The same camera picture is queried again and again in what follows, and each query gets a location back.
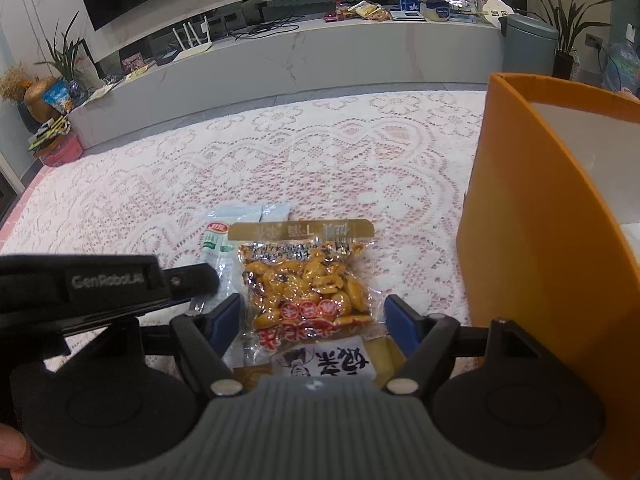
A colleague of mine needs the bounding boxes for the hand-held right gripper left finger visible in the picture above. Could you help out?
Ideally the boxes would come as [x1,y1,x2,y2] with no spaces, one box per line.
[117,292,243,398]

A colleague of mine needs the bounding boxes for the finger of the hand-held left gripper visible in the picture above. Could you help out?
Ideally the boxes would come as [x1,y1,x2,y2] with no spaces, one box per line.
[160,263,222,304]

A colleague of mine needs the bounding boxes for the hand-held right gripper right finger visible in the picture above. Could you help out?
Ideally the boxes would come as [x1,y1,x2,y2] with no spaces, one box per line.
[382,294,548,396]

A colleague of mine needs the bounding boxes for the white green snack packet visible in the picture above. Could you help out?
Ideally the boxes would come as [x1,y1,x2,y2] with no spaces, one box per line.
[201,220,239,313]

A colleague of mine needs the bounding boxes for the gold bean snack packet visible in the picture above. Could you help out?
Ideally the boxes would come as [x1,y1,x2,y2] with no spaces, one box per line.
[227,219,407,393]

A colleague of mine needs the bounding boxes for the orange cardboard box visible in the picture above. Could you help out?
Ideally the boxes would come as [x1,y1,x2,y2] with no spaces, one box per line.
[455,72,640,479]

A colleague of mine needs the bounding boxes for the person's left hand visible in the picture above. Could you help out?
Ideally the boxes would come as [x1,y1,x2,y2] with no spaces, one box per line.
[0,422,32,480]

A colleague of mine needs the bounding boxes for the pale blue snack packet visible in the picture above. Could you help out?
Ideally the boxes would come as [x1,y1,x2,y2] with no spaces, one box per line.
[215,201,292,227]

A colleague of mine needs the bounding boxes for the stack of magazines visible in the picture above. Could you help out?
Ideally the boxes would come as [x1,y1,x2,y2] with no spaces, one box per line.
[27,115,71,154]

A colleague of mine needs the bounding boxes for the pink lace tablecloth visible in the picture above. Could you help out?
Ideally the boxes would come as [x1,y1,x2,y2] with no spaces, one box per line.
[0,89,501,396]

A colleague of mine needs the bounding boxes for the gold vase dried flowers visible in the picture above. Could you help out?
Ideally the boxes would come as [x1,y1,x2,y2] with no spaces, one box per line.
[0,62,62,124]

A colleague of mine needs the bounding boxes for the blue snack bag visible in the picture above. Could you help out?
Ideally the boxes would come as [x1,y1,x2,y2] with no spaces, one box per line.
[42,82,74,114]

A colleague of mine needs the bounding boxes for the long-leaf plant patterned pot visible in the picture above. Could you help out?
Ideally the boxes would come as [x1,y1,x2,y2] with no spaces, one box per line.
[35,10,101,105]

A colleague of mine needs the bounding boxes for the yellow paper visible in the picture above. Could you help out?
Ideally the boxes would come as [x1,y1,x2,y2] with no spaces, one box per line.
[122,62,159,84]

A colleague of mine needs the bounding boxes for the white router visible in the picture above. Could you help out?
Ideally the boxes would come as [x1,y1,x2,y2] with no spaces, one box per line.
[172,17,214,64]

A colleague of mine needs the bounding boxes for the white marble television console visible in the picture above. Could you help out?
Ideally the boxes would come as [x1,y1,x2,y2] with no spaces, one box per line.
[67,12,506,150]

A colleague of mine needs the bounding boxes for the grey trash bin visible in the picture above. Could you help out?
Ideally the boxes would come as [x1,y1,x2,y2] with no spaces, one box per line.
[500,14,560,79]

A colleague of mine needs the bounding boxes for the long-leaf potted plant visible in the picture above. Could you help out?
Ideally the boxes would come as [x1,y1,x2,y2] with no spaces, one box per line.
[515,0,614,81]

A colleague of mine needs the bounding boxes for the white jar blue label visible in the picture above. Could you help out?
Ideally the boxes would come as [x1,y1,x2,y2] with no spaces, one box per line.
[425,0,454,22]

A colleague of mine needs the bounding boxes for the pile of snack packets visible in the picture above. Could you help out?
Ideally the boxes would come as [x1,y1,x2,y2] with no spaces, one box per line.
[324,0,391,23]

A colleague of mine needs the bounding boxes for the white round object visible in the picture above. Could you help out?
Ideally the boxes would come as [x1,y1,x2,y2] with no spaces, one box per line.
[482,0,514,29]

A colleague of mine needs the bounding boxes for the large blue water bottle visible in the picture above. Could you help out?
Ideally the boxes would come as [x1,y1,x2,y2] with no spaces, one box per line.
[602,42,640,97]

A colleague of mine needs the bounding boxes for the black cables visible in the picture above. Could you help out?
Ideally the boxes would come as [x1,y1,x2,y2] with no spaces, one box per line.
[230,14,307,39]

